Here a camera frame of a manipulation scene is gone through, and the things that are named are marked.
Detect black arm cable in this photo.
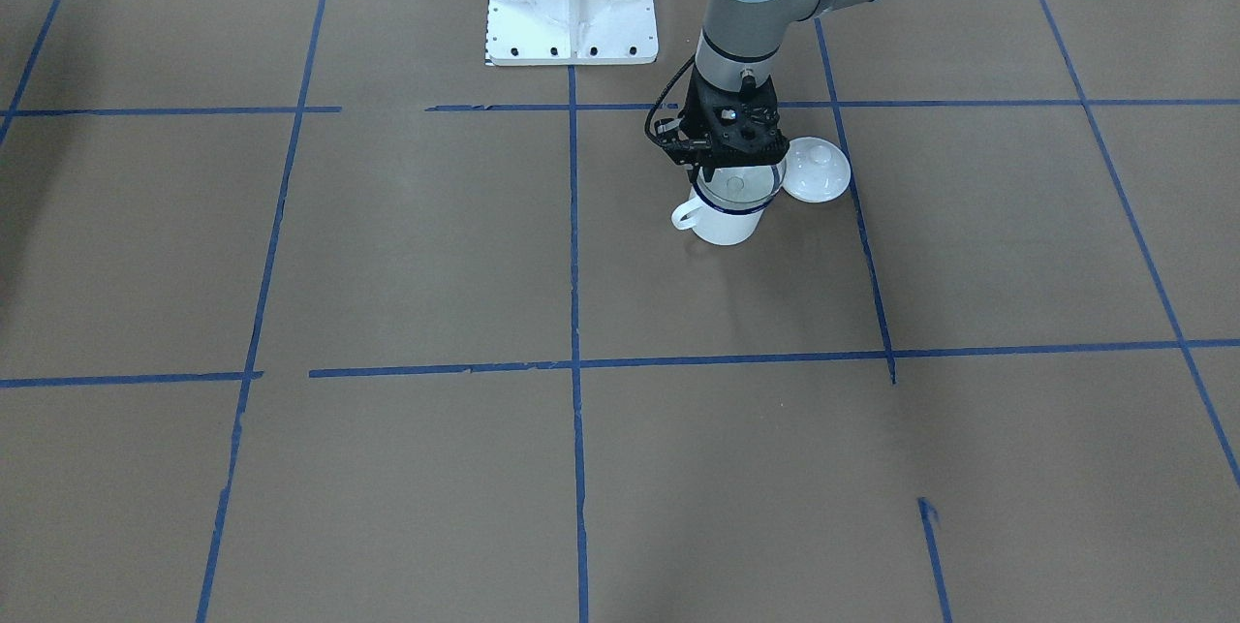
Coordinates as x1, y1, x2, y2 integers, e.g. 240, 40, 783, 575
644, 51, 701, 159

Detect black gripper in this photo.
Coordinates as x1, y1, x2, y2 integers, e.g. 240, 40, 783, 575
678, 79, 787, 169

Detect white ceramic lid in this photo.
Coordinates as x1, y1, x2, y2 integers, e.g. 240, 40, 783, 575
781, 137, 853, 204

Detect white enamel mug blue rim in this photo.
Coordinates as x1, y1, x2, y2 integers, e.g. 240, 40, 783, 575
670, 163, 785, 246

